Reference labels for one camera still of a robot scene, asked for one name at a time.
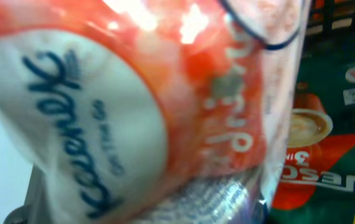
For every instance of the Kleenex tissue multipack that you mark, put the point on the Kleenex tissue multipack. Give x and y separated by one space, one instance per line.
150 111

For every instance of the green Nescafe coffee bag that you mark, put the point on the green Nescafe coffee bag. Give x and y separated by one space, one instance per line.
318 179

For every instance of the grey plastic basket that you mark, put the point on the grey plastic basket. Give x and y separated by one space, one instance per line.
329 17

